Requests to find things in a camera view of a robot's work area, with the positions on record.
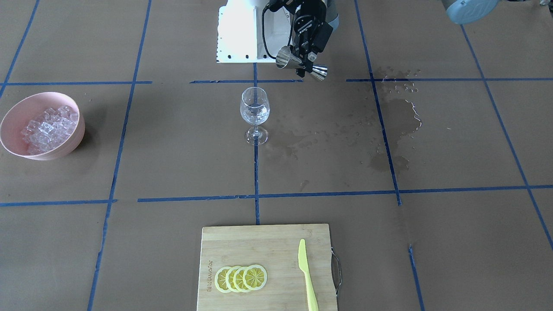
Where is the pink bowl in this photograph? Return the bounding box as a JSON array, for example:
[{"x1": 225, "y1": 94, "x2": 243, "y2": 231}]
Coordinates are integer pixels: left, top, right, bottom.
[{"x1": 1, "y1": 91, "x2": 85, "y2": 161}]

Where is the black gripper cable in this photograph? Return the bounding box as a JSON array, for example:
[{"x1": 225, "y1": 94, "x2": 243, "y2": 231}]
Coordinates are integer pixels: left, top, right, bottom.
[{"x1": 261, "y1": 4, "x2": 299, "y2": 61}]

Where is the ice cubes pile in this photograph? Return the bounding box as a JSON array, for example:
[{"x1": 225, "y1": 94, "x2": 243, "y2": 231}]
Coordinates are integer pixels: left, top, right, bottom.
[{"x1": 20, "y1": 105, "x2": 79, "y2": 155}]

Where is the steel double jigger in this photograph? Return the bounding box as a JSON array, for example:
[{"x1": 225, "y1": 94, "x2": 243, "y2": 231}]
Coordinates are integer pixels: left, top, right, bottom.
[{"x1": 275, "y1": 46, "x2": 328, "y2": 81}]

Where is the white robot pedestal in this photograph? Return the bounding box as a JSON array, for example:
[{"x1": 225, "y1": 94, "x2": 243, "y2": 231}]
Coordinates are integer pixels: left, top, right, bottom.
[{"x1": 216, "y1": 0, "x2": 292, "y2": 63}]

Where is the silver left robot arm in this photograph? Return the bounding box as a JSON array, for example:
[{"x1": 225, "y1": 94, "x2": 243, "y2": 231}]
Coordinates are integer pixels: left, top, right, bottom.
[{"x1": 261, "y1": 0, "x2": 498, "y2": 81}]

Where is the clear wine glass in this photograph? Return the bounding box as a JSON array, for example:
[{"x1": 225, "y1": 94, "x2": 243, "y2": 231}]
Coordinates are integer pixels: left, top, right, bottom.
[{"x1": 240, "y1": 86, "x2": 270, "y2": 145}]

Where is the yellow lemon slice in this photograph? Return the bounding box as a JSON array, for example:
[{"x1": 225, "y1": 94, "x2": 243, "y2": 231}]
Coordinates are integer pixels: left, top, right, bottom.
[{"x1": 242, "y1": 264, "x2": 268, "y2": 291}]

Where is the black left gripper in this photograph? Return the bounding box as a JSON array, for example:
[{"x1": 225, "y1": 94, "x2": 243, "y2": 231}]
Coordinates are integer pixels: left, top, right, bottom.
[{"x1": 269, "y1": 0, "x2": 334, "y2": 78}]

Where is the wooden cutting board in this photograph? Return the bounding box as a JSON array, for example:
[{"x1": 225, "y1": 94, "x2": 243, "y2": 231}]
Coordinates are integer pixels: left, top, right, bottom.
[{"x1": 196, "y1": 224, "x2": 338, "y2": 311}]

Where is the yellow plastic knife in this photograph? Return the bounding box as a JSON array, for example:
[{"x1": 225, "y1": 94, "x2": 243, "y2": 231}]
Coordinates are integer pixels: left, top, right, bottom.
[{"x1": 298, "y1": 239, "x2": 319, "y2": 311}]

